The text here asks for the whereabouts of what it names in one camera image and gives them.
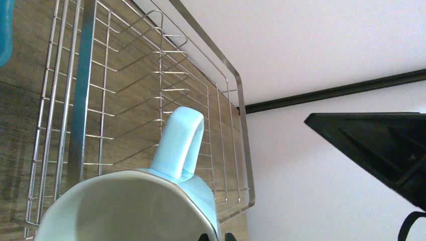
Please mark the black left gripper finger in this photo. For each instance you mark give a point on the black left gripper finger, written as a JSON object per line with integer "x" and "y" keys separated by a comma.
{"x": 388, "y": 145}

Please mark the light blue mug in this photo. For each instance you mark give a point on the light blue mug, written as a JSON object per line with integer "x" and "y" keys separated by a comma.
{"x": 167, "y": 201}

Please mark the blue polka dot plate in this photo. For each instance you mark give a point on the blue polka dot plate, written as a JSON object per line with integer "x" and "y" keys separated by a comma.
{"x": 7, "y": 7}

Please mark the black aluminium frame rail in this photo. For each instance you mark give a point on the black aluminium frame rail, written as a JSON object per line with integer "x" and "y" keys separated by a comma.
{"x": 359, "y": 87}

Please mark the metal wire dish rack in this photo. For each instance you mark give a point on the metal wire dish rack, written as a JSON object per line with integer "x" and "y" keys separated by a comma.
{"x": 114, "y": 73}

